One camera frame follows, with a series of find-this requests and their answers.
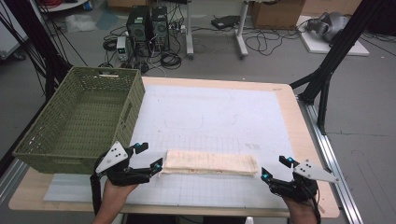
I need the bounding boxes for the grey power supply unit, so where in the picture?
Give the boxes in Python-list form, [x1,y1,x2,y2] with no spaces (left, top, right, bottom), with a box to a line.
[115,35,130,63]

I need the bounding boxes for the white wheeled cabinet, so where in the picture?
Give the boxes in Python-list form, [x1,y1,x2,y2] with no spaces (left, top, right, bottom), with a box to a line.
[0,0,30,62]

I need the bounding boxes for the white power strip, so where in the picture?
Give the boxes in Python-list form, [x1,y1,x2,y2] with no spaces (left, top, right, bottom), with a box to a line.
[168,23,188,33]

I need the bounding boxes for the loose black floor cable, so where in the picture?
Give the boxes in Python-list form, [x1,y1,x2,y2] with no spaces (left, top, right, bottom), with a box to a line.
[244,28,302,58]

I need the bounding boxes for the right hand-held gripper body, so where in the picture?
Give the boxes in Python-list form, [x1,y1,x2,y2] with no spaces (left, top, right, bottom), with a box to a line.
[268,159,341,203]

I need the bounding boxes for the green woven plastic basket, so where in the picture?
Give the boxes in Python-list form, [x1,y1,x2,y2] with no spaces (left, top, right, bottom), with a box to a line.
[12,65,147,175]

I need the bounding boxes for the person's left hand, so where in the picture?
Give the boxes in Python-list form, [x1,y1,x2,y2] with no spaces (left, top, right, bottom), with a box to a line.
[102,177,140,209]

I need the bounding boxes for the white floor board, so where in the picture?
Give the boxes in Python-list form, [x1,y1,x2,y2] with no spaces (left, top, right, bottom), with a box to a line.
[296,14,371,58]

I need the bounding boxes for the aluminium rail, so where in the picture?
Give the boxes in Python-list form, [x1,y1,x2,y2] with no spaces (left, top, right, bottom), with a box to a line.
[0,158,30,204]
[298,95,364,224]

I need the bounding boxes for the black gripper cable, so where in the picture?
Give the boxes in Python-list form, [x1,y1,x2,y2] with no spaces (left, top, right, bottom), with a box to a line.
[306,183,323,224]

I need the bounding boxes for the flat black device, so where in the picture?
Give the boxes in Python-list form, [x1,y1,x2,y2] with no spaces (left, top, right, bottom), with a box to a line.
[210,14,241,31]

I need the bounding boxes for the cream towel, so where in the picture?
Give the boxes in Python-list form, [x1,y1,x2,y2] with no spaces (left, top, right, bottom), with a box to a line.
[158,149,261,178]

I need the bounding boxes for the coiled black cable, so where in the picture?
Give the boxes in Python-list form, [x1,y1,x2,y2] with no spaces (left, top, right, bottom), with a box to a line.
[160,51,183,70]

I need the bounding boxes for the white desk leg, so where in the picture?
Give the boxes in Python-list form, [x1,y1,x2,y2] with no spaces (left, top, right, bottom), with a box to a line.
[234,0,250,61]
[184,0,195,61]

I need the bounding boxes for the person's right hand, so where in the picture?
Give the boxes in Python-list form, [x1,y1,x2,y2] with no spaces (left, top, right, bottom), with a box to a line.
[280,195,319,222]

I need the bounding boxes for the black strap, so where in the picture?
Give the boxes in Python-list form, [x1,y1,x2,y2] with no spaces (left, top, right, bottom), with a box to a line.
[90,173,103,217]

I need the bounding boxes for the cardboard box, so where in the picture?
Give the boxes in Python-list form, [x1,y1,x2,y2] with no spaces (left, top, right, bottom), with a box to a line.
[249,0,306,31]

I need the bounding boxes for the black computer tower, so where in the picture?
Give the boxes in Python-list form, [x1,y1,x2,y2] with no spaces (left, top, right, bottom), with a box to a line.
[150,6,171,52]
[125,5,154,58]

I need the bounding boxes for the white grid mat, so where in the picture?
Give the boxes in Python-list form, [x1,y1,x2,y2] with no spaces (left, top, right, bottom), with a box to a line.
[43,84,301,210]

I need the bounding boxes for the clear plastic sheet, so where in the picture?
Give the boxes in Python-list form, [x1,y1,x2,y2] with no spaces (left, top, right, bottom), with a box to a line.
[64,13,98,35]

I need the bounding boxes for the black metal stand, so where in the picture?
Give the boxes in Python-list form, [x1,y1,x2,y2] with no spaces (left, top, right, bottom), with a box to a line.
[289,0,388,136]
[2,0,73,102]

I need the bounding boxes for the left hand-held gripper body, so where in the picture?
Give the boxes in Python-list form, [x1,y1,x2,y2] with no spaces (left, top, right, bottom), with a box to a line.
[92,141,154,188]

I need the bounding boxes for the grey rounded device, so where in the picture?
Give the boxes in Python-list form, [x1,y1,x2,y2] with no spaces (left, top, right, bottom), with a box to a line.
[305,11,350,44]

